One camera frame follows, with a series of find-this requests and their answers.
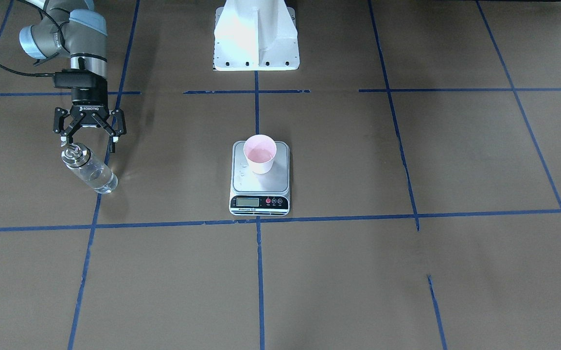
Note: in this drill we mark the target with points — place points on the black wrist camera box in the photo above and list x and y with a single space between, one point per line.
70 79

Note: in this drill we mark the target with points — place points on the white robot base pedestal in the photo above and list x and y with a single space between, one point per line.
255 35

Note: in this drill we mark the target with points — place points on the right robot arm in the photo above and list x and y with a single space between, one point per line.
74 30

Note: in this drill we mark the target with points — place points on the digital kitchen scale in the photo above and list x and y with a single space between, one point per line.
260 194

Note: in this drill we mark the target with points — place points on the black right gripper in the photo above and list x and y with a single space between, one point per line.
89 103

